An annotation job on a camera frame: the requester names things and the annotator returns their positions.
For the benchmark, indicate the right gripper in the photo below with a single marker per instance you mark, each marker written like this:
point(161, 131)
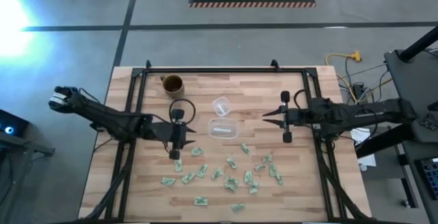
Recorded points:
point(297, 118)

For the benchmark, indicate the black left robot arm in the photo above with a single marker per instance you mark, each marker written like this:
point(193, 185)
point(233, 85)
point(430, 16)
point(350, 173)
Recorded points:
point(102, 114)

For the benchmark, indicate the black stand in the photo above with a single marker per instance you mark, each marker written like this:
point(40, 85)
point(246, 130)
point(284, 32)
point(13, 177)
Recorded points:
point(20, 155)

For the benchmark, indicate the white paper sheet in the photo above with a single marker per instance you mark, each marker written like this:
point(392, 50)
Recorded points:
point(362, 138)

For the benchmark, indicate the keyboard with blue keys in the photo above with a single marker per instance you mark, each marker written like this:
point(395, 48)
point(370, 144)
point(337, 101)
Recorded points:
point(430, 177)

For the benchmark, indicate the olive ceramic mug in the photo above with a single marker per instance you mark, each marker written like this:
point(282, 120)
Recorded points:
point(173, 86)

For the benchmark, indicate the rectangular clear plastic container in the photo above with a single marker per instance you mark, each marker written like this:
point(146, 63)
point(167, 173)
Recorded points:
point(223, 128)

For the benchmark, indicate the black pole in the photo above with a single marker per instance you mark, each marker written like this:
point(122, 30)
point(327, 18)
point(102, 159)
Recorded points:
point(421, 44)

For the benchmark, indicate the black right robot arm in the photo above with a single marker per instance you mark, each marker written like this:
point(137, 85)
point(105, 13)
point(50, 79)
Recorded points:
point(376, 112)

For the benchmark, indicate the black device with blue light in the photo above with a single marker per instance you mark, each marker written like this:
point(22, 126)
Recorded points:
point(10, 128)

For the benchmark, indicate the black metal table frame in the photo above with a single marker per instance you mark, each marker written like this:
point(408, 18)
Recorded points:
point(309, 80)

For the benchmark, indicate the black desk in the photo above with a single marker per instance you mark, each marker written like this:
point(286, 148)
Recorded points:
point(410, 80)

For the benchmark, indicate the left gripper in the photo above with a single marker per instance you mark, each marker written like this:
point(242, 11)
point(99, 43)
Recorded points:
point(167, 131)

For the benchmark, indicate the black controller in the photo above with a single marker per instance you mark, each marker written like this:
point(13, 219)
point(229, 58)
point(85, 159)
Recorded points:
point(428, 123)

